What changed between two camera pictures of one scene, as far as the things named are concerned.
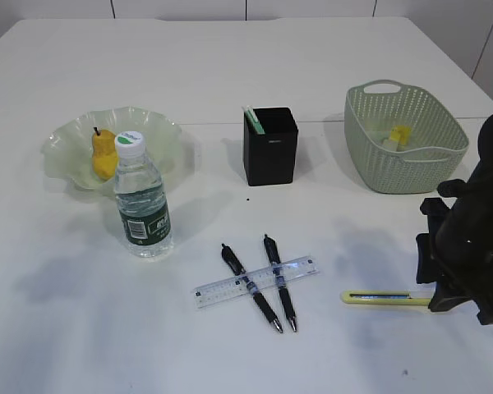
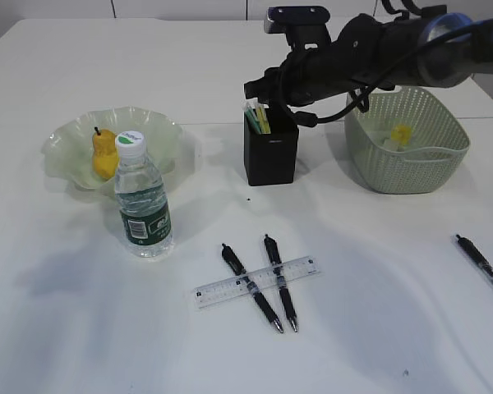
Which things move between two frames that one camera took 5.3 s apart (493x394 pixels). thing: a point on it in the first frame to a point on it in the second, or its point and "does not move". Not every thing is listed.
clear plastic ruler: [256, 281] does not move
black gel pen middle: [272, 249] does not move
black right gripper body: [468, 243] to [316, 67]
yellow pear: [104, 157] does not move
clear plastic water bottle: [140, 197] does not move
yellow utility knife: [382, 298] to [261, 118]
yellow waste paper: [400, 133] does not move
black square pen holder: [270, 158] does not move
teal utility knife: [253, 119] to [262, 119]
